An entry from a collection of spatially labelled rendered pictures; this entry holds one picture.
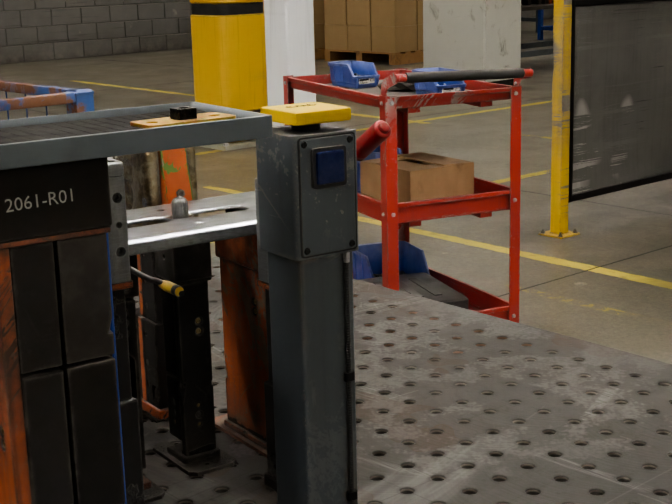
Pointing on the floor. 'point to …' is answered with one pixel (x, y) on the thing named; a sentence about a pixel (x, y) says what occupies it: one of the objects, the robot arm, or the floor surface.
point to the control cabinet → (472, 35)
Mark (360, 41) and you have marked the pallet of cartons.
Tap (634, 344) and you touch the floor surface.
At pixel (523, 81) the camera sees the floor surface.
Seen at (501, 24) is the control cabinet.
